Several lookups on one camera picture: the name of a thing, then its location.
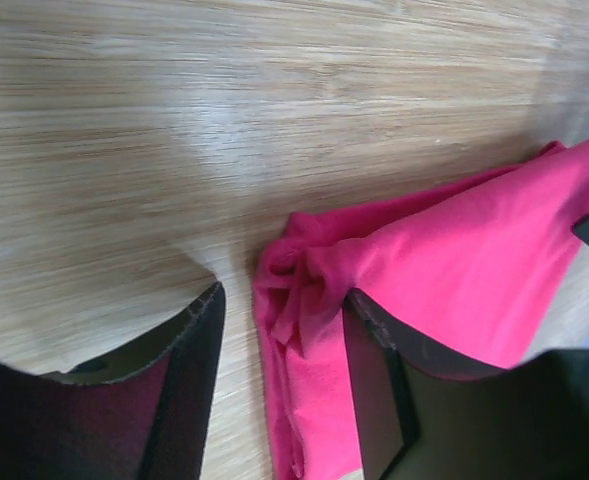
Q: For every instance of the pink red t-shirt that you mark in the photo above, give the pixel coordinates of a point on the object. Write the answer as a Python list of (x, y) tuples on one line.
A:
[(474, 264)]

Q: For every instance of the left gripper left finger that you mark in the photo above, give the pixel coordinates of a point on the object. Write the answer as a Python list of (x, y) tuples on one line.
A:
[(140, 411)]

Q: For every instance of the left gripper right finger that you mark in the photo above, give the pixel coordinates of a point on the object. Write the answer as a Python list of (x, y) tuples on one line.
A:
[(426, 411)]

